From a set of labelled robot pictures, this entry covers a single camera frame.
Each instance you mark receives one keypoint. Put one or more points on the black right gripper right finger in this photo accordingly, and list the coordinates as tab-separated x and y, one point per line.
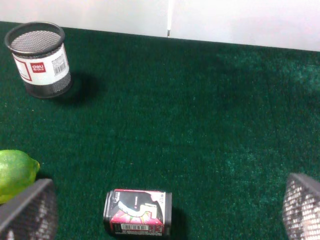
301	207

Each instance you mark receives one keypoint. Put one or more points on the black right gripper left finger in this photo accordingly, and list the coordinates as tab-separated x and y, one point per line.
32	214

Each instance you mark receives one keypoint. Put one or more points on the green lime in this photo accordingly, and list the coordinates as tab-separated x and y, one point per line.
18	171

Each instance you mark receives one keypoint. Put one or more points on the black pink gum box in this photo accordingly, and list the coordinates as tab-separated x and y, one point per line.
138	212

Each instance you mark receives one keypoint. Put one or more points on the green felt table mat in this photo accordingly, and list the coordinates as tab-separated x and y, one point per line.
220	126

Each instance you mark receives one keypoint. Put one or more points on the black mesh pen holder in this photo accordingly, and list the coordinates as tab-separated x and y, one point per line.
40	56

